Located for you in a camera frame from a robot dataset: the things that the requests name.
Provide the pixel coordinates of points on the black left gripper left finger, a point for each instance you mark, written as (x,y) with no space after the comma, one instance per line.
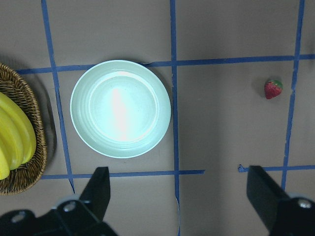
(83,215)

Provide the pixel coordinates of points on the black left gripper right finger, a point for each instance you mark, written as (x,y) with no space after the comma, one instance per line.
(281,213)

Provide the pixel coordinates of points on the red strawberry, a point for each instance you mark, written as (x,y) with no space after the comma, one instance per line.
(272,89)

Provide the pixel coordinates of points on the light green plate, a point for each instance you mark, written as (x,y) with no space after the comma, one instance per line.
(120,109)

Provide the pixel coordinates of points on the woven wicker basket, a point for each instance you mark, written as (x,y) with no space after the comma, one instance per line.
(27,175)

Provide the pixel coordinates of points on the yellow banana bunch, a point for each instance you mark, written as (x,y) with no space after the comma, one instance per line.
(17,137)

